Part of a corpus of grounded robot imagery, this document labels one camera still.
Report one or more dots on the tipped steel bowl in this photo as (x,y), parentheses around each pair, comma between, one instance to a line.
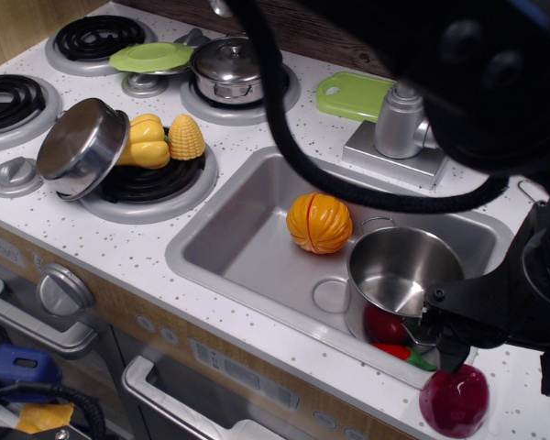
(82,147)

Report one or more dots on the orange toy pumpkin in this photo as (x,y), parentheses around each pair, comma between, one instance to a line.
(319,223)

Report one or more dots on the black burner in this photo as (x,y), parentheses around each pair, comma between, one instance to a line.
(29,107)
(84,46)
(137,196)

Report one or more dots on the purple toy sweet potato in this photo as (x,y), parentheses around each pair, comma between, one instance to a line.
(455,405)

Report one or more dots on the green plastic plate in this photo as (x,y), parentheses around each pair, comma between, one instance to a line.
(152,57)

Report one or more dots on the silver toy faucet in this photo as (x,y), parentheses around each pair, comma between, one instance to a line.
(401,143)

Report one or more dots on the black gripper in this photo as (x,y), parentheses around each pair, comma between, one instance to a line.
(510,305)

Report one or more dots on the black front right burner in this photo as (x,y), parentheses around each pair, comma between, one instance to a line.
(137,196)

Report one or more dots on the black back left burner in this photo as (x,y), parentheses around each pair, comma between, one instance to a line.
(84,46)

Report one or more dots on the steel pot in sink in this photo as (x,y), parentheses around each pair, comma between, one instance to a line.
(389,267)

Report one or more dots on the yellow toy corn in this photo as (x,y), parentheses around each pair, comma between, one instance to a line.
(186,141)

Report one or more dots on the silver centre stove knob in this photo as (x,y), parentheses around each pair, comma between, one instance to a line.
(142,85)

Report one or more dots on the silver stove knob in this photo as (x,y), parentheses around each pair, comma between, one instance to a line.
(142,85)
(19,177)

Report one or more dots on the silver left drawer handle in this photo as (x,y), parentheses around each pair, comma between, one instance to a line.
(74,342)

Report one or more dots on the black front left burner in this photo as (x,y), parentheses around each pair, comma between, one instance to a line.
(29,107)

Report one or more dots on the silver oven dial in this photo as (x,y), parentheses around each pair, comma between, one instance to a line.
(61,293)

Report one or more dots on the red toy chili pepper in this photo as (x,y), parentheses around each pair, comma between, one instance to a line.
(405,354)

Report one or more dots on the lidded steel pot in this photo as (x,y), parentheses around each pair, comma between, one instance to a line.
(226,71)

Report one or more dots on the silver sink basin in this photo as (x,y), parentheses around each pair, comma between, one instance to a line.
(239,246)

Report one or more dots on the yellow toy bell pepper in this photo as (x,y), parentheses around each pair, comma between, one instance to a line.
(146,146)

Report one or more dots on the silver oven door handle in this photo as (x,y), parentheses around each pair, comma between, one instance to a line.
(194,423)

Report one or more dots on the green cutting board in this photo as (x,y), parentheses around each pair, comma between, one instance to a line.
(352,96)

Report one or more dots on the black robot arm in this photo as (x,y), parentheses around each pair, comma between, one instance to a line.
(483,70)

